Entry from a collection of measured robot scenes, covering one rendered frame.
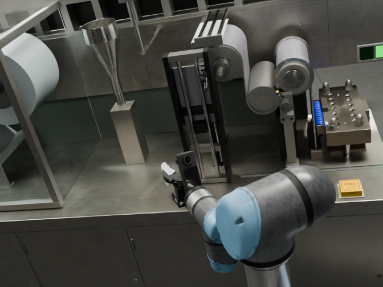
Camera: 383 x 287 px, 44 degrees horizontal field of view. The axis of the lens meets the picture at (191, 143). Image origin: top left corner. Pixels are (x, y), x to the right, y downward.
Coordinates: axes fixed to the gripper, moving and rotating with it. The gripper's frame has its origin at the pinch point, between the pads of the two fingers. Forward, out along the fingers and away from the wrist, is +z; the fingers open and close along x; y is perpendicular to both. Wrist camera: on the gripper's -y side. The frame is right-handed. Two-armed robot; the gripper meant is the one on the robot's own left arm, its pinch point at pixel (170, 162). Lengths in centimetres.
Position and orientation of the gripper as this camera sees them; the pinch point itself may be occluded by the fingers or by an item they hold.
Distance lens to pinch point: 141.2
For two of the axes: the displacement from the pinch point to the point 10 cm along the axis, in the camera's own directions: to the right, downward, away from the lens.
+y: 0.7, 8.9, 4.4
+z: -4.0, -3.8, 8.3
